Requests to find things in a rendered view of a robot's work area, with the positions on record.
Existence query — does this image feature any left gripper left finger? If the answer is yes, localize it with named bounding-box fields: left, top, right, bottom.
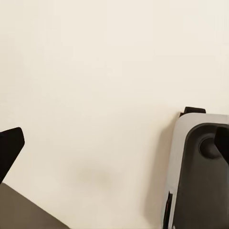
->
left=0, top=127, right=25, bottom=184

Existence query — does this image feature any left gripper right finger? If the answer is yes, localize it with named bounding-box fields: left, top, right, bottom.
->
left=214, top=126, right=229, bottom=165

